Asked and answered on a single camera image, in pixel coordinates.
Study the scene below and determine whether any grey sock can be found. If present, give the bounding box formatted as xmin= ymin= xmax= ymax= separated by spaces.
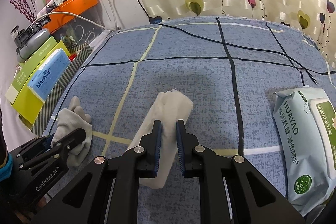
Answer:
xmin=51 ymin=96 xmax=92 ymax=167

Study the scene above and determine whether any white towel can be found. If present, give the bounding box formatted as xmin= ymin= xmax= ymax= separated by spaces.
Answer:
xmin=128 ymin=89 xmax=194 ymax=189

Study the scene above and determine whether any yellow green cardboard box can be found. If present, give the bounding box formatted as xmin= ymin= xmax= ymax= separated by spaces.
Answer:
xmin=11 ymin=41 xmax=70 ymax=124

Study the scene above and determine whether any blue tissue pack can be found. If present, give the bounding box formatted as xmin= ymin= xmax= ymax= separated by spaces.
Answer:
xmin=27 ymin=48 xmax=71 ymax=102

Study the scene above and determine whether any green flat box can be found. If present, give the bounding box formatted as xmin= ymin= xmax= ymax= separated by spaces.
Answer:
xmin=5 ymin=36 xmax=58 ymax=104

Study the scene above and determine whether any wet wipes pack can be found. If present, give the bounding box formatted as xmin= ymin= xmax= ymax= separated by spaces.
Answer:
xmin=273 ymin=87 xmax=335 ymax=216

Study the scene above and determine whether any striped storage box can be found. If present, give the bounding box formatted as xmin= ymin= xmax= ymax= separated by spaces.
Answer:
xmin=31 ymin=43 xmax=92 ymax=137

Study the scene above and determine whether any grey oval case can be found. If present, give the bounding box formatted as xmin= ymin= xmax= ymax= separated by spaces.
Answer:
xmin=17 ymin=28 xmax=50 ymax=63

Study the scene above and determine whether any orange plastic bin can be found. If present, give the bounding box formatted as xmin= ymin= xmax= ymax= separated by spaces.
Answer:
xmin=43 ymin=0 xmax=98 ymax=34

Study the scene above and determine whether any white power cable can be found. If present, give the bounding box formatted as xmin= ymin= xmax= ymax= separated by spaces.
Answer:
xmin=32 ymin=0 xmax=121 ymax=32

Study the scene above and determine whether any black cable on bed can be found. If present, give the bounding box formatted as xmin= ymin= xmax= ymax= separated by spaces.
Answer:
xmin=122 ymin=0 xmax=332 ymax=76

